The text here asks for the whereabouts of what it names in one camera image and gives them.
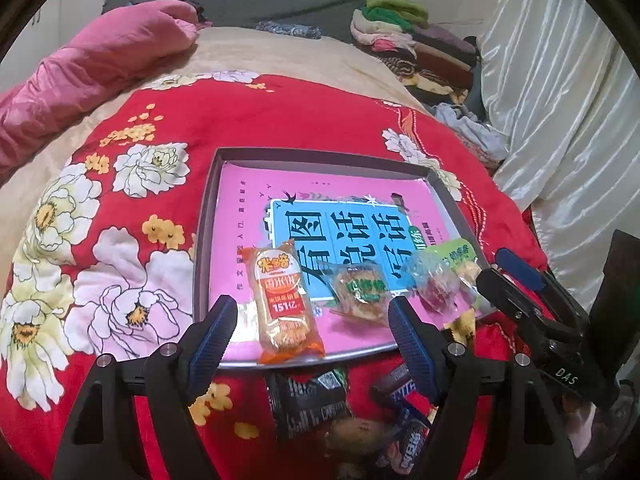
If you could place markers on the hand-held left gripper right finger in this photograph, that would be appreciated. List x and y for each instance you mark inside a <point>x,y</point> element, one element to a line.
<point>410,340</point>

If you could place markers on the dark patterned cloth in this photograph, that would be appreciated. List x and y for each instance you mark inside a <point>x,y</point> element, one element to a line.
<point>287,29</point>

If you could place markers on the clear bag with green label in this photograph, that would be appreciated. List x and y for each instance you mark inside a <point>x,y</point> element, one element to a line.
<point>467,265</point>

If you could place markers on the blue cookie packet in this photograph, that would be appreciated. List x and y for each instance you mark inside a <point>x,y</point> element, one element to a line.
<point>407,440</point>

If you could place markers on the pile of pale clothes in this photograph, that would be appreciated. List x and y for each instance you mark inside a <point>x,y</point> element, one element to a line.
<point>475,130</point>

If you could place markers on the gold candy packet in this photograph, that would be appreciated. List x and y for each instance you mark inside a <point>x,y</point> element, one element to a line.
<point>460,327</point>

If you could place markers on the brown chocolate bar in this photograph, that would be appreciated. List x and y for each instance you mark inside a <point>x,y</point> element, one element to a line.
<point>392,385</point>

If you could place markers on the pink and blue book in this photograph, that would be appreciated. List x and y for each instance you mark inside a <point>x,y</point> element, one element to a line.
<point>310,200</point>

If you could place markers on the red floral blanket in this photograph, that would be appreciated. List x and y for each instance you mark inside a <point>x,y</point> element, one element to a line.
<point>125,125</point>

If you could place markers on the beige bedsheet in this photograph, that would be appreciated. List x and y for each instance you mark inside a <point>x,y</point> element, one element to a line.
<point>280,57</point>

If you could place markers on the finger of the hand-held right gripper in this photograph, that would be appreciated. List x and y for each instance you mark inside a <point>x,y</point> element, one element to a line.
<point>505,295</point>
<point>520,267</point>

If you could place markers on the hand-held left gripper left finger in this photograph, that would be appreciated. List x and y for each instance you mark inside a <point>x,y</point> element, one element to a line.
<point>215,330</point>

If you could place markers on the orange rice cracker packet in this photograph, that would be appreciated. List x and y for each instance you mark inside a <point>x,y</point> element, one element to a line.
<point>282,305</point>

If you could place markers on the shallow dark cardboard tray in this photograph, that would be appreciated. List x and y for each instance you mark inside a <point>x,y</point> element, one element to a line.
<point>205,240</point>

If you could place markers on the black snack packet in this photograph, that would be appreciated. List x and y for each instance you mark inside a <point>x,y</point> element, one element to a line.
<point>307,405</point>

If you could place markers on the grey headboard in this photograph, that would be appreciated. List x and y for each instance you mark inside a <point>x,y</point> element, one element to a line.
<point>240,0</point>

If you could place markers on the stack of folded clothes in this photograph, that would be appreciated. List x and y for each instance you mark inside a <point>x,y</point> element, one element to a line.
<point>425,55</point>

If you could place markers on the clear red candy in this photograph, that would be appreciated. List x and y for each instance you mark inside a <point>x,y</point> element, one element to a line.
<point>435,282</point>

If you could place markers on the white satin curtain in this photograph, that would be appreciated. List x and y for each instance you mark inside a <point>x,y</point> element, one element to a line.
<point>560,85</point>

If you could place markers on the pink quilt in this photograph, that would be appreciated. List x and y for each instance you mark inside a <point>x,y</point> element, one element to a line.
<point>100,60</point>

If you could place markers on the white wardrobe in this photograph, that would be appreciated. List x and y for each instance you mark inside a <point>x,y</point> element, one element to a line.
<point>47,20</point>

